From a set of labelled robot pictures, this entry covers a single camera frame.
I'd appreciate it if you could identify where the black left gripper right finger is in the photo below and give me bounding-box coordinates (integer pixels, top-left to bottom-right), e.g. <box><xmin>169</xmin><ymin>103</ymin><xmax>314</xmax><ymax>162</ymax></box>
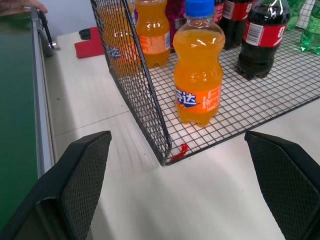
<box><xmin>244</xmin><ymin>130</ymin><xmax>320</xmax><ymax>240</ymax></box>

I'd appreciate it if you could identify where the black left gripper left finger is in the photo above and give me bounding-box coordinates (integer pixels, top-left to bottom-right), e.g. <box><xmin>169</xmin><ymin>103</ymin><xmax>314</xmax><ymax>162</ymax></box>
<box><xmin>0</xmin><ymin>130</ymin><xmax>112</xmax><ymax>240</ymax></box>

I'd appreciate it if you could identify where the green conveyor belt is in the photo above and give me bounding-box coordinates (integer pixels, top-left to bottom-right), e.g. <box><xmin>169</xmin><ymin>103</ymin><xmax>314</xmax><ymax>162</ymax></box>
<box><xmin>0</xmin><ymin>6</ymin><xmax>57</xmax><ymax>229</ymax></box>

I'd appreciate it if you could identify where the person's bare hand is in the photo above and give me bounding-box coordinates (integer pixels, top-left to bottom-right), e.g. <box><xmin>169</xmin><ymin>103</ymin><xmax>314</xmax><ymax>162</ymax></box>
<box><xmin>0</xmin><ymin>0</ymin><xmax>48</xmax><ymax>14</ymax></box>

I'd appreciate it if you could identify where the red zip tie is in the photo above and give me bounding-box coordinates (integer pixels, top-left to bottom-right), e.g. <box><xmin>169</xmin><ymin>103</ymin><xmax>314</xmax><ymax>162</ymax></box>
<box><xmin>170</xmin><ymin>143</ymin><xmax>189</xmax><ymax>161</ymax></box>

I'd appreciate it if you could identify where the red cloth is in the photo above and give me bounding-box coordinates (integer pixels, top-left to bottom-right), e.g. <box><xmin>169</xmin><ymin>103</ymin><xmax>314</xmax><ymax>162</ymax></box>
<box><xmin>74</xmin><ymin>26</ymin><xmax>106</xmax><ymax>59</ymax></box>

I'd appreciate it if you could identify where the black round object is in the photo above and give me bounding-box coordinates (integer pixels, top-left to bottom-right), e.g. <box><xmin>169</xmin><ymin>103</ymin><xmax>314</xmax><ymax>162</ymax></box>
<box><xmin>78</xmin><ymin>28</ymin><xmax>92</xmax><ymax>40</ymax></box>

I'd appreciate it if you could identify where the cola bottle red label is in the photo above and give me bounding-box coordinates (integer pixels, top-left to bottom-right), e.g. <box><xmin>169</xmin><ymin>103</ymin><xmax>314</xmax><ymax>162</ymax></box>
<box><xmin>218</xmin><ymin>0</ymin><xmax>256</xmax><ymax>51</ymax></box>
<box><xmin>236</xmin><ymin>0</ymin><xmax>291</xmax><ymax>81</ymax></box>

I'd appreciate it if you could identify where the orange soda bottle blue cap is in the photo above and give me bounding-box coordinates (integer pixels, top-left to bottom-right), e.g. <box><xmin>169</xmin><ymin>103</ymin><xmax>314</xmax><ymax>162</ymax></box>
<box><xmin>172</xmin><ymin>0</ymin><xmax>226</xmax><ymax>128</ymax></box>

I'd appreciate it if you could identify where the green soda bottle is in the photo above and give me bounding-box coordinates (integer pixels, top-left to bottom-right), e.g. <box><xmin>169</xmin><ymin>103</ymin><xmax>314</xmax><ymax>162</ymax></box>
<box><xmin>299</xmin><ymin>0</ymin><xmax>320</xmax><ymax>55</ymax></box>
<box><xmin>286</xmin><ymin>0</ymin><xmax>306</xmax><ymax>32</ymax></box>

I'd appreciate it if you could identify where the purple soda bottle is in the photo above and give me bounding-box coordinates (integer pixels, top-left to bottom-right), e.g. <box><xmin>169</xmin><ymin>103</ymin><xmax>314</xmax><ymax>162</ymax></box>
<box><xmin>165</xmin><ymin>0</ymin><xmax>187</xmax><ymax>50</ymax></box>

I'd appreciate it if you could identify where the black wire mesh basket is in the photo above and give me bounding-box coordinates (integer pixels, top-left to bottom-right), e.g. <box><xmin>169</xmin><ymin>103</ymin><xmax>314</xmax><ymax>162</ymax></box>
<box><xmin>89</xmin><ymin>0</ymin><xmax>320</xmax><ymax>167</ymax></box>

